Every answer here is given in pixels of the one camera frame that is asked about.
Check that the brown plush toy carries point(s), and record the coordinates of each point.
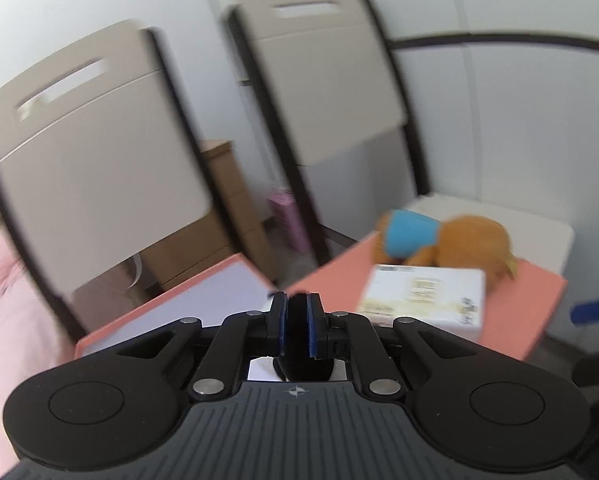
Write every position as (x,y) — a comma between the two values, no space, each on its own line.
(472,240)

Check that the beige folding chair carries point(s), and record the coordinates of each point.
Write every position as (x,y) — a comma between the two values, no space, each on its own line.
(104,160)
(319,85)

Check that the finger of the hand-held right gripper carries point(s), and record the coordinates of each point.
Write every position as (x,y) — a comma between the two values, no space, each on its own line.
(597,372)
(597,310)

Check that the salmon storage box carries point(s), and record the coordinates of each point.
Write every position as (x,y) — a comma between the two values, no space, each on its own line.
(204,295)

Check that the wooden drawer cabinet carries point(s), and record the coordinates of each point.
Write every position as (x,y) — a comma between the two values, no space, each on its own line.
(234,210)

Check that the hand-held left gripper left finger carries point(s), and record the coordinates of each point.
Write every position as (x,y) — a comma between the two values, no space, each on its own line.
(279,325)

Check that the pink carton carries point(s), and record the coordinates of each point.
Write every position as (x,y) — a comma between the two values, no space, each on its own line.
(292,220)

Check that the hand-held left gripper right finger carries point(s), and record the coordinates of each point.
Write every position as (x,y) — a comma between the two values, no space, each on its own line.
(313,325)

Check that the black rail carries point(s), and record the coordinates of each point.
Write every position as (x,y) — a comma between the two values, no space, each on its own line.
(479,35)

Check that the white cardboard box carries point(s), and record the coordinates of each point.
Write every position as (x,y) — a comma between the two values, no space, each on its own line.
(419,295)

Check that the bed with pink bedding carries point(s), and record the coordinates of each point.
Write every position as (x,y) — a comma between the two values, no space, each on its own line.
(14,320)

